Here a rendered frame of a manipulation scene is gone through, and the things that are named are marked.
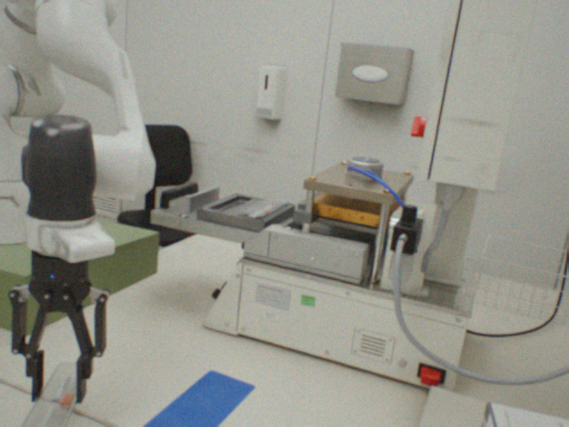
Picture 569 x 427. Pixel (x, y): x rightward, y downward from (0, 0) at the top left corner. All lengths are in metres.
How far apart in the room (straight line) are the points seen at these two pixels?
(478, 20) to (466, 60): 0.06
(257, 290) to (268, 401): 0.24
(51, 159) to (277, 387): 0.58
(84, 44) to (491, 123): 0.67
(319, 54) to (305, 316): 1.88
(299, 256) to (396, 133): 1.69
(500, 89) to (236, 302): 0.65
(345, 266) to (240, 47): 2.07
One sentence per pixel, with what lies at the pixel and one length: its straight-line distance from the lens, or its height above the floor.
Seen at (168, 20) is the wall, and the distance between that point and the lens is 3.26.
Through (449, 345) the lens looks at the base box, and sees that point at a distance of 1.11.
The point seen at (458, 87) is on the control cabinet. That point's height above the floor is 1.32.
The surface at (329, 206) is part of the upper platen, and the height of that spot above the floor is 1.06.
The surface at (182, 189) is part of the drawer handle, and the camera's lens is 1.38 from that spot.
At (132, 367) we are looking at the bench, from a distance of 1.12.
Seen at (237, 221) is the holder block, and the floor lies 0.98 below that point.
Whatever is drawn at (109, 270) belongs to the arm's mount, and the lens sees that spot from 1.38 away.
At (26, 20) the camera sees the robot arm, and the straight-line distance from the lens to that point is 1.26.
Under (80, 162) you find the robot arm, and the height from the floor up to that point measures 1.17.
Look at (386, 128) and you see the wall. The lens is 2.74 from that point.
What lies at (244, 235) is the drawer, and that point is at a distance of 1.21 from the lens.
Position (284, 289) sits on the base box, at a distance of 1.14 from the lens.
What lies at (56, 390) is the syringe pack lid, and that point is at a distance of 0.95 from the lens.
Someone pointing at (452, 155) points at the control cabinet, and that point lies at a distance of 1.02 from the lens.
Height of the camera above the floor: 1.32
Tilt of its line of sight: 15 degrees down
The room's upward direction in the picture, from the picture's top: 6 degrees clockwise
